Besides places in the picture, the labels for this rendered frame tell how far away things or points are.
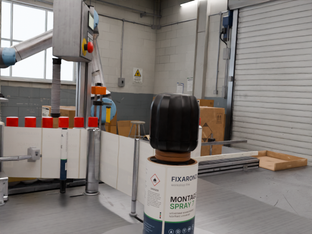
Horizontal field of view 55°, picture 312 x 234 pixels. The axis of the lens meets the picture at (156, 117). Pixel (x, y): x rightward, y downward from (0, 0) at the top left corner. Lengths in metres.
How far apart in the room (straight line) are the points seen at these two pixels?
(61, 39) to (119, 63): 6.50
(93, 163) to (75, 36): 0.43
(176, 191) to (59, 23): 0.76
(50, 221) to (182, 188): 0.37
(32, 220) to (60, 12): 0.66
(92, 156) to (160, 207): 0.42
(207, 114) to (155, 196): 1.22
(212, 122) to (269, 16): 4.41
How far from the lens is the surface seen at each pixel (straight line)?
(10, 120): 0.99
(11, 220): 0.78
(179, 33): 7.62
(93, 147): 0.87
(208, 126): 1.69
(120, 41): 7.64
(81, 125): 1.05
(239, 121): 6.06
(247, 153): 1.58
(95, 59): 1.44
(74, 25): 1.07
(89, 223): 0.73
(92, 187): 0.90
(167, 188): 0.48
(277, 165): 1.63
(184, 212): 0.50
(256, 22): 6.07
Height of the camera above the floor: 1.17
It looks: 4 degrees down
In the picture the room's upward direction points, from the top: 3 degrees clockwise
